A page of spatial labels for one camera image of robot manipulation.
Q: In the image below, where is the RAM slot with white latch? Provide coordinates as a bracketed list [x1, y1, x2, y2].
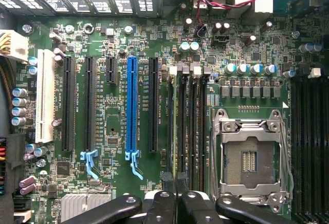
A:
[190, 66, 201, 191]
[167, 66, 178, 181]
[309, 67, 322, 224]

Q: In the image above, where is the silver CPU socket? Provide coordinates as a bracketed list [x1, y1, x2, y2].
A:
[210, 108, 294, 213]

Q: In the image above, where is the silver finned heatsink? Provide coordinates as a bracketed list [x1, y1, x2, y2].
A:
[60, 193, 112, 222]

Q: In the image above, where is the long black expansion slot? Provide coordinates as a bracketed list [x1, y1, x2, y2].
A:
[61, 56, 77, 152]
[148, 57, 160, 153]

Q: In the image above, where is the green motherboard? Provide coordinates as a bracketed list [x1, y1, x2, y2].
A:
[11, 15, 329, 224]

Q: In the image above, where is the black expansion slot, blue clip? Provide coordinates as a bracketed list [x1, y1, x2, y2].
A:
[80, 56, 99, 180]

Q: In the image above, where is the short black expansion slot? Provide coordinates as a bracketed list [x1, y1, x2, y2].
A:
[105, 56, 118, 85]

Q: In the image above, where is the black main power connector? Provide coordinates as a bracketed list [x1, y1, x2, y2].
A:
[0, 133, 27, 196]

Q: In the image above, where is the white expansion slot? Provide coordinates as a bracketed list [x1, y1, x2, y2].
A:
[35, 48, 56, 144]

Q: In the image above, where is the black fan header plug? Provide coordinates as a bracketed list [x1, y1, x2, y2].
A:
[194, 24, 208, 39]

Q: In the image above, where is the black PC case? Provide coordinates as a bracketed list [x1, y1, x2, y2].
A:
[0, 0, 329, 224]

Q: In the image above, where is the white power connector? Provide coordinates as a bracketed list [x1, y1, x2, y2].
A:
[0, 30, 29, 62]

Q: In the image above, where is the steel wire locking lever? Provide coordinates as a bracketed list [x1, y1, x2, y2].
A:
[279, 120, 295, 200]

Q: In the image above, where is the black sleeved cable bundle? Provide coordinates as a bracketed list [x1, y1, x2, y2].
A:
[0, 55, 16, 135]

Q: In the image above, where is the red and blue wire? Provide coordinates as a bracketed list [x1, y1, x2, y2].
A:
[195, 0, 275, 28]

